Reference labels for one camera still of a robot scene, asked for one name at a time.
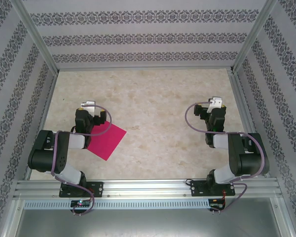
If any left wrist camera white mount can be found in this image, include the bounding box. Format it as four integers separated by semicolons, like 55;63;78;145
80;100;97;111

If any aluminium back frame bar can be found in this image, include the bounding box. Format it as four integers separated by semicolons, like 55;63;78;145
56;65;234;72

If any pink square paper sheet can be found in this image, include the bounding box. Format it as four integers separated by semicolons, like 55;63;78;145
86;120;127;161

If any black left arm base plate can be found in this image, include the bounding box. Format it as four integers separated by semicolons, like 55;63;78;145
59;181;104;198

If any aluminium corner post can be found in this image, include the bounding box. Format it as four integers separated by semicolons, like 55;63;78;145
230;0;279;74
10;0;59;74

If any aluminium right corner post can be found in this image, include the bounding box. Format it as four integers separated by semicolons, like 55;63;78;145
230;0;279;74

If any aluminium mounting rail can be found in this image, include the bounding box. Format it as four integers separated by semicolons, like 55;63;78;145
13;179;283;200

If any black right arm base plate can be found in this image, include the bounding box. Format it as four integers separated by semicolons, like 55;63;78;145
190;179;236;198

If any grey metal tray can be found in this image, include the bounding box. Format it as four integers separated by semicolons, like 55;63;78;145
4;198;296;237

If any slotted grey cable duct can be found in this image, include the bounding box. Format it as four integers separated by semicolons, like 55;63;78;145
23;199;210;210

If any aluminium left corner post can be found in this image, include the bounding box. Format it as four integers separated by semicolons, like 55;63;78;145
10;0;59;74

